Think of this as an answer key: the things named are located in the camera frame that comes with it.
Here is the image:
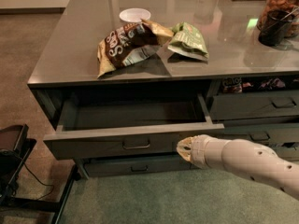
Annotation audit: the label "snack bags in drawer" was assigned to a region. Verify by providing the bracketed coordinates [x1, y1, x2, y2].
[221, 76, 299, 93]

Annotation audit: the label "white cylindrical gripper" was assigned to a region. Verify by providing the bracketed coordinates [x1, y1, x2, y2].
[177, 134, 229, 169]

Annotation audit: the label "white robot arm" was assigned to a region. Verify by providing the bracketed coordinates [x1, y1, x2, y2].
[177, 134, 299, 200]

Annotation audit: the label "black cable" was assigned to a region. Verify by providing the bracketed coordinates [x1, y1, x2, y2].
[18, 159, 55, 203]

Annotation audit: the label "grey drawer cabinet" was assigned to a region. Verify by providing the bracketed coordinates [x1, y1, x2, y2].
[28, 0, 299, 177]

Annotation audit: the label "glass jar of nuts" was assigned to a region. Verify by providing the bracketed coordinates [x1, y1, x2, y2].
[257, 0, 299, 38]

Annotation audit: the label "brown chip bag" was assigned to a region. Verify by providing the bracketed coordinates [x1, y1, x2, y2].
[97, 20, 174, 77]

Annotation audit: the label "black metal stand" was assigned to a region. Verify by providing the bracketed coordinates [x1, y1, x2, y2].
[0, 124, 80, 224]

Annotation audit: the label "black cup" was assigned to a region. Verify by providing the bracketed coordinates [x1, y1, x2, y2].
[258, 10, 294, 47]

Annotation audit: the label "green chip bag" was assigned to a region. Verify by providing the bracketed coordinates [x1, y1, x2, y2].
[168, 22, 209, 61]

